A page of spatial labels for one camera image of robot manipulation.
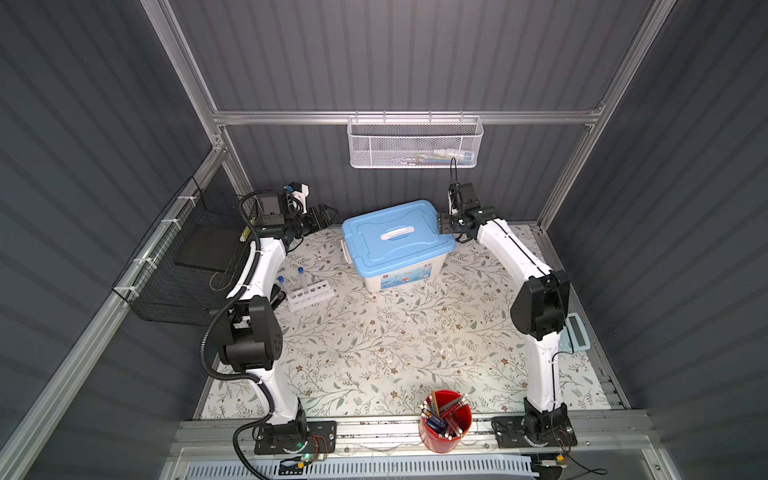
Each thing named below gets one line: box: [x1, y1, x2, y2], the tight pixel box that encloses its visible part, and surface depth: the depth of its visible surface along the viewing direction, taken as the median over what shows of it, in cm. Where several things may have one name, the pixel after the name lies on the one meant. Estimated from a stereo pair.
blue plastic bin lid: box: [342, 200, 456, 278], surface depth 95 cm
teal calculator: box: [558, 312, 591, 353], surface depth 89 cm
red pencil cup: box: [419, 389, 473, 453], surface depth 68 cm
